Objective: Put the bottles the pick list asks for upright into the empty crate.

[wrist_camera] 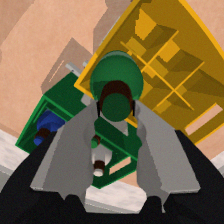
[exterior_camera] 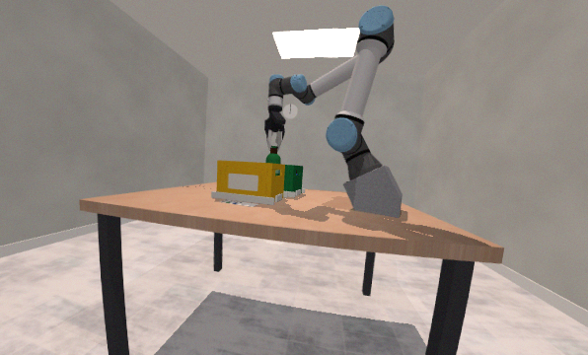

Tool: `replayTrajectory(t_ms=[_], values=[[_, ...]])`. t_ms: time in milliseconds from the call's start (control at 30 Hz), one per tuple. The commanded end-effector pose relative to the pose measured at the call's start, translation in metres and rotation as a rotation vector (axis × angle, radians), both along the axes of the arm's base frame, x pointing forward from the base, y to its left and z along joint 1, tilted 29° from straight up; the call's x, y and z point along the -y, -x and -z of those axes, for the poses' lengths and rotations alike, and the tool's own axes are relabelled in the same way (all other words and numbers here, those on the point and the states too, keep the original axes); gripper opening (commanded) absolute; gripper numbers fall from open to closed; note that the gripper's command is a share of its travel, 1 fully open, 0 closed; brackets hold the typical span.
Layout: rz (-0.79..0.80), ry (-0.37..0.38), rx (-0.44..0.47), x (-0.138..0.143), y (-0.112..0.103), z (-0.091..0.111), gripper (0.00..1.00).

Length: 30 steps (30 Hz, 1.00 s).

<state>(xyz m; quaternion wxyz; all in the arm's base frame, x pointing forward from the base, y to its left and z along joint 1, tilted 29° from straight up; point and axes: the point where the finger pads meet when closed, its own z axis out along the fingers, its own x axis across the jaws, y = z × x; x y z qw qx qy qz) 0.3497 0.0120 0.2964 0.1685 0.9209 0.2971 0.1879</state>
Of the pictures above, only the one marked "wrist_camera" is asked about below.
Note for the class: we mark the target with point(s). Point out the green plastic crate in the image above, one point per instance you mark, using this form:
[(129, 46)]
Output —
[(67, 102)]

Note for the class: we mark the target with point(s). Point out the yellow divided crate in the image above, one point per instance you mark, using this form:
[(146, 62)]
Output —
[(152, 26)]

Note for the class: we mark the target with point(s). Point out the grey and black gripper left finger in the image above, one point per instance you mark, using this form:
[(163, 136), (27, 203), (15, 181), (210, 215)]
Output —
[(60, 165)]

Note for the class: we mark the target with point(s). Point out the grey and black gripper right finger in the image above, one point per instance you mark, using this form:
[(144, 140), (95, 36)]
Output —
[(170, 166)]

